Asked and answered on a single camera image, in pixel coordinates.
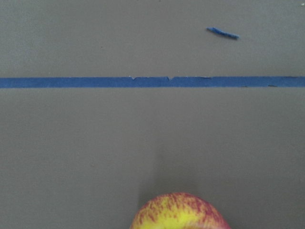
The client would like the small blue tape scrap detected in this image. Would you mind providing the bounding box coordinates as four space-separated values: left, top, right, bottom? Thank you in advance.
206 27 240 40

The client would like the lone red yellow apple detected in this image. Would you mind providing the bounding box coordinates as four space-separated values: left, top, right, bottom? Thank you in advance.
130 192 230 229

